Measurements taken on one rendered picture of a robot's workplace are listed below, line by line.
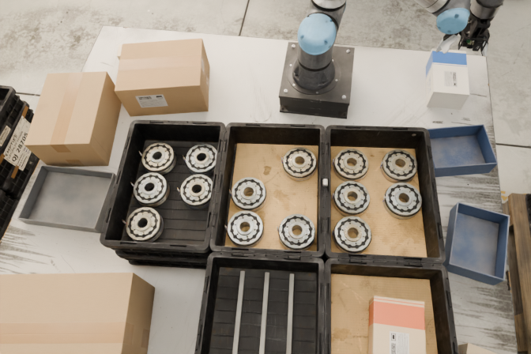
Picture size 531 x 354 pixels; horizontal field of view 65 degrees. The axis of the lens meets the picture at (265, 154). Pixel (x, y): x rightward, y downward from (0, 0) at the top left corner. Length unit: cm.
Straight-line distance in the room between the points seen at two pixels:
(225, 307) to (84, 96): 87
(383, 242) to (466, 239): 31
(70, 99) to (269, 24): 161
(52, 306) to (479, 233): 124
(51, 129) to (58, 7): 197
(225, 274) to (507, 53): 227
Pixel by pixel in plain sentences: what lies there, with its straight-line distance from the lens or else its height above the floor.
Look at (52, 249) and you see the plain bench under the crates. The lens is 155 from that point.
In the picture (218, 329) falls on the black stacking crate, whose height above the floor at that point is 83.
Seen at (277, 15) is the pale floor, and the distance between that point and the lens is 293.
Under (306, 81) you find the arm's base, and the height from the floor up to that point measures 84.
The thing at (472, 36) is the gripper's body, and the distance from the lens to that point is 144.
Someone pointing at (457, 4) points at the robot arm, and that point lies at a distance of 123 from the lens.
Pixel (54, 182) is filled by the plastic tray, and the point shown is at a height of 70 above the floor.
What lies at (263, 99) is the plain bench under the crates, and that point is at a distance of 161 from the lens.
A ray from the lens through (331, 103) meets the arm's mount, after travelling 148.
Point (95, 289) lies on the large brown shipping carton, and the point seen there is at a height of 90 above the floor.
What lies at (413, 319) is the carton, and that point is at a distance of 113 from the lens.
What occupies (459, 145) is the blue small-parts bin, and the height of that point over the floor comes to 70.
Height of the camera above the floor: 199
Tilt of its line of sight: 61 degrees down
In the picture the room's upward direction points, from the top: 7 degrees counter-clockwise
